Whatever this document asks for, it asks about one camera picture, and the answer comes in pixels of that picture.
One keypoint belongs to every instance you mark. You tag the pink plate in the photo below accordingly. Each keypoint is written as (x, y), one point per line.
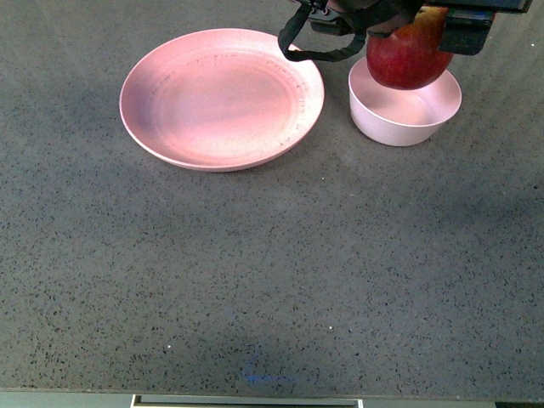
(220, 100)

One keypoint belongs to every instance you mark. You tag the pale pink bowl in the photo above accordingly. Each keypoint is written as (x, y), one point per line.
(400, 117)

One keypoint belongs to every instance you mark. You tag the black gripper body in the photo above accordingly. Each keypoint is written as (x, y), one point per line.
(467, 23)

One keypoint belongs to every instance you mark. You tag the red apple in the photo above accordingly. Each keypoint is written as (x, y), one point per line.
(409, 58)

